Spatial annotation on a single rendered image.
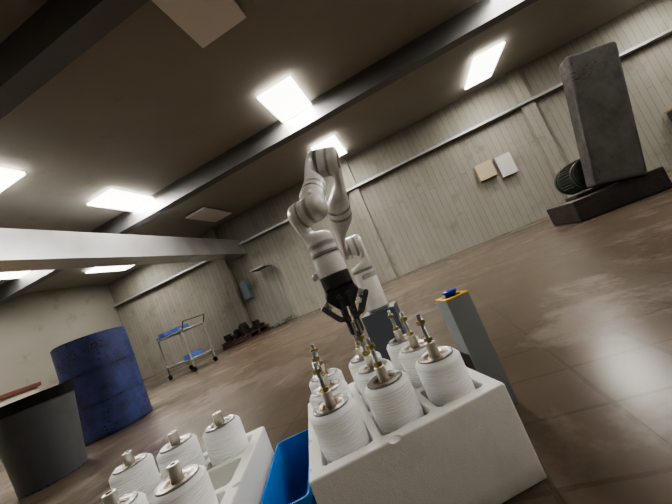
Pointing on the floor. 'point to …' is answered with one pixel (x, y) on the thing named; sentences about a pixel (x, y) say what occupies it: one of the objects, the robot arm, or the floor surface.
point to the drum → (103, 381)
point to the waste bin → (41, 439)
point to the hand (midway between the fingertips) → (355, 327)
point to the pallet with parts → (244, 333)
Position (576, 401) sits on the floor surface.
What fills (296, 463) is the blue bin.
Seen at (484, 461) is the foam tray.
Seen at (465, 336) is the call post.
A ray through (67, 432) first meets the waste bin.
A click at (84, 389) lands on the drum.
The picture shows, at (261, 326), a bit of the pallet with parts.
